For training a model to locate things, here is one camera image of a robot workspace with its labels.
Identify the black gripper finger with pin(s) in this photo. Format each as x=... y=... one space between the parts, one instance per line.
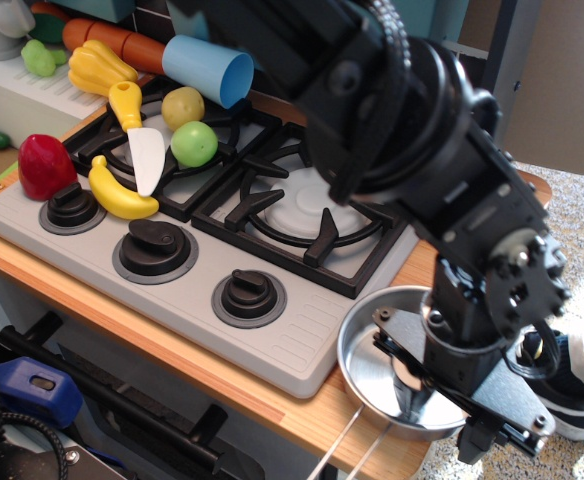
x=477 y=437
x=411 y=391

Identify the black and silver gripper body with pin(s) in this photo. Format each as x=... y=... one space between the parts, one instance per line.
x=485 y=382

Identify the small stainless steel pot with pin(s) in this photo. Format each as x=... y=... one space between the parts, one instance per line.
x=386 y=327

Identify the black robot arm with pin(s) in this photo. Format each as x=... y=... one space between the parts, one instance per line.
x=394 y=120

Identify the black right stove knob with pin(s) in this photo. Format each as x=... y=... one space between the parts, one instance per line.
x=249 y=299

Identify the black stove knob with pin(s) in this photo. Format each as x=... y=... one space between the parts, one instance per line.
x=154 y=252
x=249 y=299
x=71 y=211

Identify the grey toy stove top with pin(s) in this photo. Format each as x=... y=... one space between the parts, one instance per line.
x=246 y=256

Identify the black middle stove knob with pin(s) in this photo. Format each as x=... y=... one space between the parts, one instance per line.
x=154 y=252

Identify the black left stove knob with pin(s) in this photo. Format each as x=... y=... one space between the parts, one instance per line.
x=71 y=211

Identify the black and white sneaker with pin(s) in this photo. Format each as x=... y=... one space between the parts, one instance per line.
x=563 y=394

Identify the black right burner grate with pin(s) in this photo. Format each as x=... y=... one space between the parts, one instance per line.
x=276 y=207

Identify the black burner grate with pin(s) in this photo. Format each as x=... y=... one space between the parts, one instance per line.
x=276 y=207
x=240 y=130

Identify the black left burner grate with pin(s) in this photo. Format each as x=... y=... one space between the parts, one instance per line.
x=240 y=130

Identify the green toy apple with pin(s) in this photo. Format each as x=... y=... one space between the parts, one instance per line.
x=194 y=144

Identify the yellow toy banana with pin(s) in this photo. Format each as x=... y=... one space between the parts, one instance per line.
x=114 y=197

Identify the teal toy microwave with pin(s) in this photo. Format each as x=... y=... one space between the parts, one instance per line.
x=430 y=19

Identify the yellow toy potato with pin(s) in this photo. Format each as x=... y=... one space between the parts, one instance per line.
x=182 y=105

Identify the light blue plastic cup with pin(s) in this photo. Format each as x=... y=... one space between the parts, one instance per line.
x=220 y=74

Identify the blue clamp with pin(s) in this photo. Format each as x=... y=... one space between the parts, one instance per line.
x=32 y=388

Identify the orange toy carrot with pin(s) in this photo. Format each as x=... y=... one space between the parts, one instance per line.
x=135 y=49

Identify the red toy pepper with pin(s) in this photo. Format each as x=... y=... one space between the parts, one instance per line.
x=44 y=167

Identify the yellow toy bell pepper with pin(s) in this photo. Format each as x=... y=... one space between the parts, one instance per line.
x=94 y=68

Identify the white toy sink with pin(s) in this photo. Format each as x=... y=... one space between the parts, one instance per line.
x=32 y=104

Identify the green toy broccoli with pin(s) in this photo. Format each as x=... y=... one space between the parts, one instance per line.
x=41 y=61

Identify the dark green toy vegetable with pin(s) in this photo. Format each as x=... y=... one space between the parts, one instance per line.
x=48 y=28

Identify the grey toy faucet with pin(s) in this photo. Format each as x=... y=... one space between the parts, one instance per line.
x=16 y=22

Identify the black oven door handle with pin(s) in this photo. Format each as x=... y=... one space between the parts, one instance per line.
x=195 y=451

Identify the toy knife yellow handle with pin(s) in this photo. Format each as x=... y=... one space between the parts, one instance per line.
x=146 y=144

